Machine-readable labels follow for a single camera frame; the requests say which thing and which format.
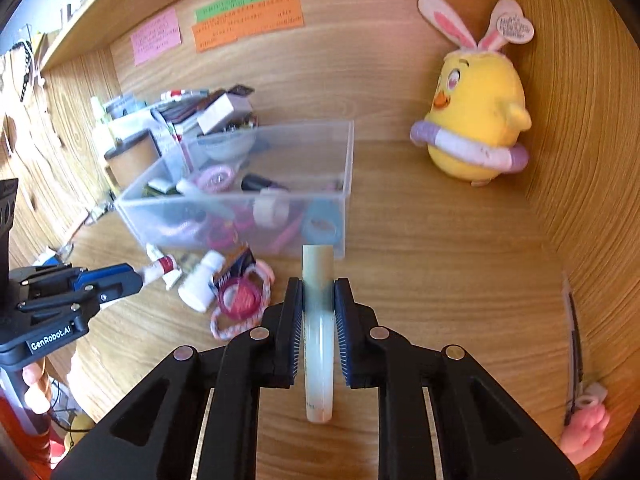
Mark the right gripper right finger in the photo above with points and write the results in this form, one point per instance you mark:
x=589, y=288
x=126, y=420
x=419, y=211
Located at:
x=408, y=380

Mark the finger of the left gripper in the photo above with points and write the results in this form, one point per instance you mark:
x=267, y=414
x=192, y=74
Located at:
x=89, y=277
x=107, y=291

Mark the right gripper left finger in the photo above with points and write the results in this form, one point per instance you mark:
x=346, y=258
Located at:
x=265, y=357

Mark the white ointment tube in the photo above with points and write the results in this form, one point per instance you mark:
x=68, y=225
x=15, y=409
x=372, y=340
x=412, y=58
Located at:
x=162, y=267

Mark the white pill bottle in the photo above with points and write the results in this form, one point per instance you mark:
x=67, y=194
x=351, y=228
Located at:
x=196, y=291

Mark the pale green tube stick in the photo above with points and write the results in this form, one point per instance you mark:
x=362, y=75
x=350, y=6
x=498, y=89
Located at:
x=319, y=331

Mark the blue washi tape roll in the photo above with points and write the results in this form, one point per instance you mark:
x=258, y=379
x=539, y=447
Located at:
x=322, y=223

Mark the white tape roll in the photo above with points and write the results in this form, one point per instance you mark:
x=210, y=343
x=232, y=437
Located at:
x=271, y=208

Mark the black staples box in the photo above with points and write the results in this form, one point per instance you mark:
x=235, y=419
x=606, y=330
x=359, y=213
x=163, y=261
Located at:
x=234, y=266

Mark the person's left hand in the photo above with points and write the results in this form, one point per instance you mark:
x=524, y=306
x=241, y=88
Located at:
x=38, y=395

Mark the brown ceramic lidded mug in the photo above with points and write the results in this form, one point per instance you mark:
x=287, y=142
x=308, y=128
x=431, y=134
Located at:
x=129, y=158

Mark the clear plastic storage box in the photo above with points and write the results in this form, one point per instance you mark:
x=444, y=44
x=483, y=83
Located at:
x=188, y=201

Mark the white glass bowl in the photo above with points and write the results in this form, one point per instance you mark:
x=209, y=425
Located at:
x=227, y=146

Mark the stack of papers and books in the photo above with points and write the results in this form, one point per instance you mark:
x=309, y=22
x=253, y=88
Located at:
x=169, y=121

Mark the red white marker pen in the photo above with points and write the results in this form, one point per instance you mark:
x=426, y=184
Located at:
x=176, y=95

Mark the white small carton box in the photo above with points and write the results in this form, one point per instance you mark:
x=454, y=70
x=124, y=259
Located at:
x=227, y=109

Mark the pink sticky note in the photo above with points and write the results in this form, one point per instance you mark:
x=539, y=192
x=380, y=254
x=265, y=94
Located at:
x=156, y=36

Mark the yellow chick plush toy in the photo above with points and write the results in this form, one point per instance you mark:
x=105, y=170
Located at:
x=478, y=109

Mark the green sticky note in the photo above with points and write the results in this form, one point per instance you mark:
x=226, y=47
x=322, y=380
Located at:
x=219, y=7

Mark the orange sticky note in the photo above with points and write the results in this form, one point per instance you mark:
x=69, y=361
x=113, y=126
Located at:
x=254, y=18

